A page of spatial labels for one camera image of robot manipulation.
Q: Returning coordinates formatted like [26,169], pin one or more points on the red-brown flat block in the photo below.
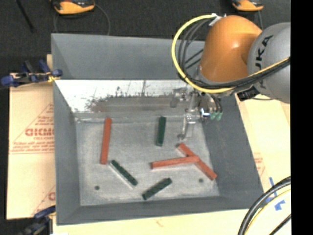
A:
[203,166]
[174,162]
[105,141]

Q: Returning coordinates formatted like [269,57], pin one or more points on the dark green flat block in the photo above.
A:
[157,188]
[161,131]
[124,172]

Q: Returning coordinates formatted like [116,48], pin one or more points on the brown cardboard board, red print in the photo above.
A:
[29,155]

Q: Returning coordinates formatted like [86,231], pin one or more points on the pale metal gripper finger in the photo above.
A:
[191,130]
[184,128]

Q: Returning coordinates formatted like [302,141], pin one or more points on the grey metal bin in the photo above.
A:
[146,57]

